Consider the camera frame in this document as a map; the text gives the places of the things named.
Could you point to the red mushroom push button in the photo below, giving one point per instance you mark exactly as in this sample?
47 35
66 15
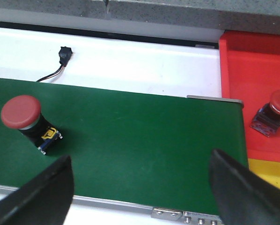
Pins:
267 119

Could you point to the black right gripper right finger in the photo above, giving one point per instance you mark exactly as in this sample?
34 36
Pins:
241 196

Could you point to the grey stone slab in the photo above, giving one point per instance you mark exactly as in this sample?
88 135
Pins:
80 8
260 16

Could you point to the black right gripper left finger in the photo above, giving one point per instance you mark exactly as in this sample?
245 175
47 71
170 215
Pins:
44 200

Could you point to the black sensor with cable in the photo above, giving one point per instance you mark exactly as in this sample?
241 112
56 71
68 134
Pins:
65 54

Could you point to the grey stone slab right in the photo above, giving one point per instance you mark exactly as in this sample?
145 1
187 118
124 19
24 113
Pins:
260 16

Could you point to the green conveyor belt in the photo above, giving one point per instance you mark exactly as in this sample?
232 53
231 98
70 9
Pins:
139 148

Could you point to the white base panel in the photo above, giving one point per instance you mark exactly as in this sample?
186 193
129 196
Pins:
110 26

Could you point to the red plastic tray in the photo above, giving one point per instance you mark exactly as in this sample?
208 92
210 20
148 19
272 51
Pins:
250 71

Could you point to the yellow plastic tray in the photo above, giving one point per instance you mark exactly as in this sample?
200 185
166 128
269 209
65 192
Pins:
267 170

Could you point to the grey stone slab left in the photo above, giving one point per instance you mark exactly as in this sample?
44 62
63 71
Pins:
80 8

